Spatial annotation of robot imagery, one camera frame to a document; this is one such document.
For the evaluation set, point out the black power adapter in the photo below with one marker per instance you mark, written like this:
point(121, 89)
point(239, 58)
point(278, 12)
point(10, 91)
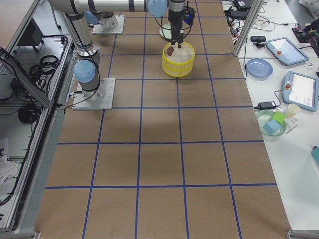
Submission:
point(266, 105)

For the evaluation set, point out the teach pendant far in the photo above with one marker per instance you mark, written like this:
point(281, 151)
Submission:
point(285, 51)

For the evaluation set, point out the green foam block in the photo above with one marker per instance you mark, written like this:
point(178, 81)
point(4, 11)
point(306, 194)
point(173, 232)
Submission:
point(279, 117)

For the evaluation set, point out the aluminium frame post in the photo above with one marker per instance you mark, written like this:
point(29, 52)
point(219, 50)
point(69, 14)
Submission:
point(255, 8)

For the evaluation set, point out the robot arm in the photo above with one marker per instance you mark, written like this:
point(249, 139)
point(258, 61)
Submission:
point(73, 12)
point(106, 19)

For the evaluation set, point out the blue plate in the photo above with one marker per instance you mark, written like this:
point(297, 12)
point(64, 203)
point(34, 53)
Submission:
point(259, 68)

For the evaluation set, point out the teach pendant near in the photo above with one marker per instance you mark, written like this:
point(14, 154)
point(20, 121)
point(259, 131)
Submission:
point(301, 90)

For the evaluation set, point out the yellow steamer layer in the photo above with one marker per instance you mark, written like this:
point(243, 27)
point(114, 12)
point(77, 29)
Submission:
point(183, 55)
point(177, 70)

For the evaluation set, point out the green bowl with blocks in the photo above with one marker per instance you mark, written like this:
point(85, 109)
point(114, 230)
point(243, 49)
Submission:
point(263, 117)

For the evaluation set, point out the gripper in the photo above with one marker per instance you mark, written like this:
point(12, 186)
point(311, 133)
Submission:
point(175, 17)

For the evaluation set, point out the black webcam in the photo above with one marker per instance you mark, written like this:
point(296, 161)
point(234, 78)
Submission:
point(258, 41)

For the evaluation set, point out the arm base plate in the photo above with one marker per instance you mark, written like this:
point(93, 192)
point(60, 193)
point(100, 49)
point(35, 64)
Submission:
point(102, 99)
point(98, 30)

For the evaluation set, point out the light green plate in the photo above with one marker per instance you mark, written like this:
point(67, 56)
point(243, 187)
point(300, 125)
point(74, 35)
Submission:
point(169, 34)

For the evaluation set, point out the blue foam block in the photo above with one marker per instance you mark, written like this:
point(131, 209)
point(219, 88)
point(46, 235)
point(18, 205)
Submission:
point(271, 127)

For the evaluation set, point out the brown bun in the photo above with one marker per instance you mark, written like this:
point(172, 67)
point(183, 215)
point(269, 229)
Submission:
point(170, 50)

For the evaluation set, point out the paper cup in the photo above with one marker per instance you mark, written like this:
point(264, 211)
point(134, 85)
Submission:
point(292, 110)

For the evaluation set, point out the teach pendant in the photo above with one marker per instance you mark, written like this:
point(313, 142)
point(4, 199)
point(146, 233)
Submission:
point(301, 90)
point(285, 51)

